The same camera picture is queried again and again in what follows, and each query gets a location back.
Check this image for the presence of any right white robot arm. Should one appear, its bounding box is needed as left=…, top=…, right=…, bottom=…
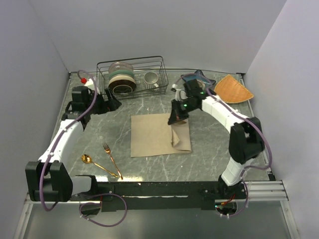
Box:
left=168, top=79, right=266, bottom=199

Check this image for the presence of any beige cloth napkin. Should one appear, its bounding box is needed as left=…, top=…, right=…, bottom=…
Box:
left=131, top=114, right=192, bottom=157

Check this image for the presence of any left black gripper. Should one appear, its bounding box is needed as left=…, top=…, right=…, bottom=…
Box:
left=85, top=88, right=121, bottom=115

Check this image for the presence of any aluminium frame rail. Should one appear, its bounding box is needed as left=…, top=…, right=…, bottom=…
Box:
left=14, top=181, right=290, bottom=239

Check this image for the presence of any black wire dish rack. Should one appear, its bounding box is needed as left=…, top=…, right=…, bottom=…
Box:
left=96, top=56, right=168, bottom=101

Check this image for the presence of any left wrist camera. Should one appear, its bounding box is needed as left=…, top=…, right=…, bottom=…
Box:
left=81, top=77, right=99, bottom=92

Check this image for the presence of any blue star-shaped dish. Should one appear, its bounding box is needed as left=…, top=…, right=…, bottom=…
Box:
left=181, top=70, right=216, bottom=90

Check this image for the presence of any dark brown bowl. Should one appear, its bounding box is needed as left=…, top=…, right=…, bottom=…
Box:
left=108, top=80, right=137, bottom=94

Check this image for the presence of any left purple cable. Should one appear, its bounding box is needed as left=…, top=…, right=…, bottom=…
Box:
left=39, top=70, right=128, bottom=228

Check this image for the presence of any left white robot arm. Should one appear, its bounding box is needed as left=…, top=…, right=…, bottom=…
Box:
left=25, top=86, right=122, bottom=202

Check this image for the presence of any cream ceramic plate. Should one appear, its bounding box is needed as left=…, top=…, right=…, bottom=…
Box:
left=108, top=75, right=136, bottom=88

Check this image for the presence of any green ceramic plate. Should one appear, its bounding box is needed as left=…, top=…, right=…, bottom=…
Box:
left=109, top=70, right=134, bottom=80

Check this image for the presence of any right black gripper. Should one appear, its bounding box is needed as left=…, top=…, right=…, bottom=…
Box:
left=167, top=99, right=197, bottom=125

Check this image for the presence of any gold spoon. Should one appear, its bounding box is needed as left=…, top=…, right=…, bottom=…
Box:
left=81, top=154, right=118, bottom=178

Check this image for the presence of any striped ceramic mug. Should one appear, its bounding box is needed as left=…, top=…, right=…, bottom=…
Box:
left=143, top=72, right=159, bottom=90

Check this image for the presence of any orange woven fan mat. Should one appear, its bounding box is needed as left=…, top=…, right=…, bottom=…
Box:
left=214, top=75, right=254, bottom=104

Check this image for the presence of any copper fork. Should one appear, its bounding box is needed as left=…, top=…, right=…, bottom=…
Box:
left=102, top=142, right=123, bottom=180

